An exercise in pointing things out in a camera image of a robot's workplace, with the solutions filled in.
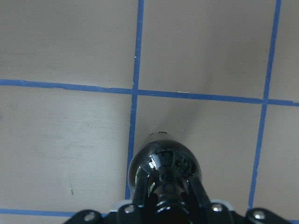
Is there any black wine bottle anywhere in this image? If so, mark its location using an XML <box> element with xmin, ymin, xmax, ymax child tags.
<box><xmin>128</xmin><ymin>132</ymin><xmax>202</xmax><ymax>224</ymax></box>

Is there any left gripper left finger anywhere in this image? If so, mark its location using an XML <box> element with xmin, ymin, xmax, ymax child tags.
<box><xmin>132</xmin><ymin>168</ymin><xmax>152</xmax><ymax>224</ymax></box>

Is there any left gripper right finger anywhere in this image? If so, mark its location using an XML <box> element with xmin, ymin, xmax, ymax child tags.
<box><xmin>187</xmin><ymin>175</ymin><xmax>216</xmax><ymax>224</ymax></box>

